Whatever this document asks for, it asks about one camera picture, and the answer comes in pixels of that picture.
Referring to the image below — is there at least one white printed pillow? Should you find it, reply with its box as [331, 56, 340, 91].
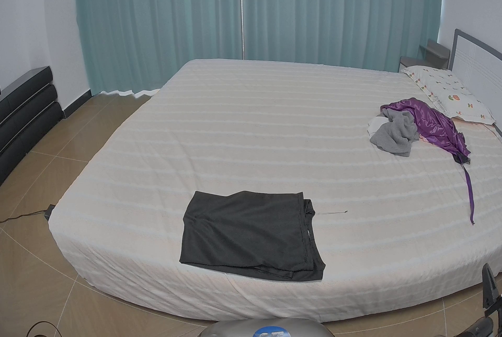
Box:
[401, 65, 497, 125]

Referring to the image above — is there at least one grey bedside table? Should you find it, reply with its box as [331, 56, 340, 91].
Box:
[399, 39, 450, 72]

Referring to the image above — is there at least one white garment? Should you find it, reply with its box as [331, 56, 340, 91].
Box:
[367, 116, 387, 137]

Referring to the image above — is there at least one black chest of drawers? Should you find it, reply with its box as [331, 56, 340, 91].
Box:
[0, 66, 63, 186]

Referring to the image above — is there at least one blue-green curtain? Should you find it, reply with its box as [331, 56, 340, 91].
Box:
[241, 0, 444, 72]
[75, 0, 244, 96]

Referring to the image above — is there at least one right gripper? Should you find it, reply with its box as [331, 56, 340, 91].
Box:
[482, 263, 502, 322]

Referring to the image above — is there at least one black power adapter cable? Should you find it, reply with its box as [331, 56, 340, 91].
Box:
[0, 204, 56, 224]

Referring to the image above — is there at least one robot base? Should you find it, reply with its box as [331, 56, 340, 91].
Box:
[200, 318, 335, 337]

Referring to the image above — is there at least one purple satin garment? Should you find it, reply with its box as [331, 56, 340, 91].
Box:
[380, 97, 476, 226]

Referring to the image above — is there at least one black T-shirt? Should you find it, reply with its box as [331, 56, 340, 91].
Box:
[179, 190, 349, 282]

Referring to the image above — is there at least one bed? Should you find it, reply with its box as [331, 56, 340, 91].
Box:
[47, 28, 502, 324]

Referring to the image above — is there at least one grey garment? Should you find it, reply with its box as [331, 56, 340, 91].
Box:
[370, 110, 420, 157]

